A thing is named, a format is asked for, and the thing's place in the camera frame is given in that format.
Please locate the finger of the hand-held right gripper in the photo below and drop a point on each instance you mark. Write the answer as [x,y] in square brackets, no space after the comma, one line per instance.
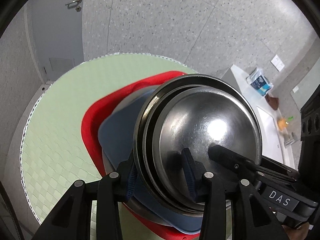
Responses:
[225,156]
[277,166]

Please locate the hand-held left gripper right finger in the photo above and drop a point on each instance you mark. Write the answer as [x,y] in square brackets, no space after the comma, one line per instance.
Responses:
[191,177]

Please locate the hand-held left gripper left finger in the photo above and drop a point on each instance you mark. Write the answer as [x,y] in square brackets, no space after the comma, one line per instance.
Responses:
[131,182]

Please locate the small steel bowl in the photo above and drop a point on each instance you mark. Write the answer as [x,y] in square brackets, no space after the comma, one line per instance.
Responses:
[139,135]
[148,145]
[200,120]

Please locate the blue square plate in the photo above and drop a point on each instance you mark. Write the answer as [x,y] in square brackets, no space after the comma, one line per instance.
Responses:
[117,127]

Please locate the red plastic basin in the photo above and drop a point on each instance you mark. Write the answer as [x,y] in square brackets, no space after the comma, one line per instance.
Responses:
[92,120]

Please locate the metal faucet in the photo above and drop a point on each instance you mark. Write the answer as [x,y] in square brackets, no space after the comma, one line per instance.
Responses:
[290,140]

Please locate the white sink basin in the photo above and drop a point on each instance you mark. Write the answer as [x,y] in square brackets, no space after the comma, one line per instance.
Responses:
[267,130]

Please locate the brown cloth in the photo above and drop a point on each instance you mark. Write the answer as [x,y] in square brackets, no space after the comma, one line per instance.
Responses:
[272,102]

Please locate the white sink counter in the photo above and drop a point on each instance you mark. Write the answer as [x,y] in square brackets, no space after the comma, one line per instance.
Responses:
[240,80]

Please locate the blue white tissue pack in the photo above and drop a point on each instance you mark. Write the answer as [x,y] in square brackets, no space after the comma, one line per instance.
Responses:
[258,82]

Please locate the green lace-trimmed tablecloth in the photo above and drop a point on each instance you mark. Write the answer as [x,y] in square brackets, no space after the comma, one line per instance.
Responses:
[62,120]

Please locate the door vent grille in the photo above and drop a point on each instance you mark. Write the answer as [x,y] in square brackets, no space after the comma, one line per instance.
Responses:
[61,63]

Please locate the grey door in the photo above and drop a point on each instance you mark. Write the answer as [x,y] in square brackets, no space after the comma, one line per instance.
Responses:
[55,25]

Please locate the round door lock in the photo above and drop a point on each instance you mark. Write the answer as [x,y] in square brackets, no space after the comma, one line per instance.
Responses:
[78,8]

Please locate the wall mirror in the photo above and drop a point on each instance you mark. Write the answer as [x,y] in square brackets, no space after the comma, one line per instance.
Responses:
[307,75]

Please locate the white wall socket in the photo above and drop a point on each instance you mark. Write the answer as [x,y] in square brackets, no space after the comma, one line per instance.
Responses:
[277,62]

